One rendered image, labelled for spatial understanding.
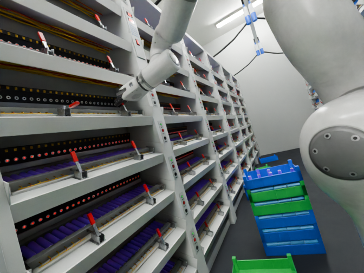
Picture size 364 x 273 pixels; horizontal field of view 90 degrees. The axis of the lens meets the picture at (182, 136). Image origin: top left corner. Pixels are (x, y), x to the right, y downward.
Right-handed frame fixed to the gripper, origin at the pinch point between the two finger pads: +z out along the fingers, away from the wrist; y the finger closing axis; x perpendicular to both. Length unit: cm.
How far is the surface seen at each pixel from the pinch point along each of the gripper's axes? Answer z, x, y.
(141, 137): 10.0, -15.1, 15.9
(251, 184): -24, -65, 49
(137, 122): -0.8, -11.2, 4.0
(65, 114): 0.4, -6.3, -25.9
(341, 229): -55, -113, 75
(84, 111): 3.3, -3.7, -16.8
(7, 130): -0.7, -11.2, -41.5
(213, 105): 3, 7, 156
